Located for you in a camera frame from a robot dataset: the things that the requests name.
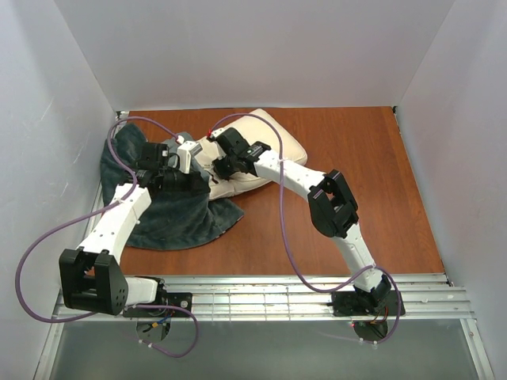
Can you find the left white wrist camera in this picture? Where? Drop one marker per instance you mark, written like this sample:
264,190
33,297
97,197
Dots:
185,153

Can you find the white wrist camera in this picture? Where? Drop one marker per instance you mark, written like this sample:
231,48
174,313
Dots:
185,153
213,134

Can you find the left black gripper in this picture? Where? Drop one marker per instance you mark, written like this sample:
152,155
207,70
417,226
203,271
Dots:
190,180

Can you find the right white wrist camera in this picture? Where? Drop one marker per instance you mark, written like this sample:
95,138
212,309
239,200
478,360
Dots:
213,134

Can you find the cream bear print pillow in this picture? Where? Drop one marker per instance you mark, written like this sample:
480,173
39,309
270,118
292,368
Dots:
263,134

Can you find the aluminium rail frame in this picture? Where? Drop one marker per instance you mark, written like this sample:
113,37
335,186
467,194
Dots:
252,322

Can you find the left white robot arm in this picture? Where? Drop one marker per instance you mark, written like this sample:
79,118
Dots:
90,275

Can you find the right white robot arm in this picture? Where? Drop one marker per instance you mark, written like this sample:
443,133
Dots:
333,211

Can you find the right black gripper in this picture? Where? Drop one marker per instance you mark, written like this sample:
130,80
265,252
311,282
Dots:
221,167

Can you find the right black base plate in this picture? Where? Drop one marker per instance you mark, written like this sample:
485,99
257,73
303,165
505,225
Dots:
351,303

